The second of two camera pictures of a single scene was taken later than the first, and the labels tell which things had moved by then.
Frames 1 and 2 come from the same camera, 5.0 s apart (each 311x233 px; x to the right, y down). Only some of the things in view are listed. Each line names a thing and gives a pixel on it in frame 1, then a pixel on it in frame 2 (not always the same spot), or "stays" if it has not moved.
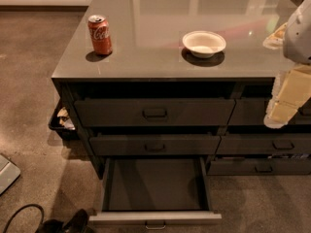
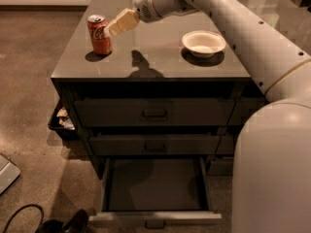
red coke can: x=100 y=34 stays
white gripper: x=298 y=38 to x=146 y=3
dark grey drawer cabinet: x=183 y=72 stays
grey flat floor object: x=9 y=174 stays
